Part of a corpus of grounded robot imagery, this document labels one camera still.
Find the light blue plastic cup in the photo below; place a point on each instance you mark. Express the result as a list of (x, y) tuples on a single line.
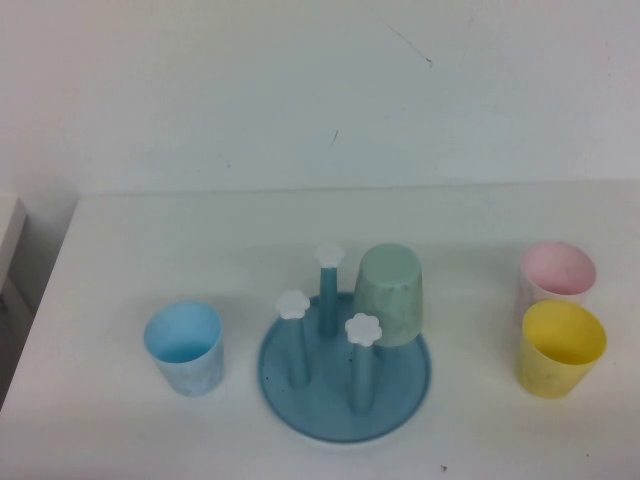
[(185, 360)]

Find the green plastic cup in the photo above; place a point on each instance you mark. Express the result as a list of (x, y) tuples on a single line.
[(390, 300)]

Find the blue cup stand with pegs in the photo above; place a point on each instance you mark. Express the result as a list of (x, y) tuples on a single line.
[(325, 410)]

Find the pink plastic cup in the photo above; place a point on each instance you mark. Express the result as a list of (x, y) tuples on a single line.
[(555, 270)]

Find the yellow plastic cup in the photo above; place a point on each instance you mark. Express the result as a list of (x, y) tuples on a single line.
[(555, 370)]

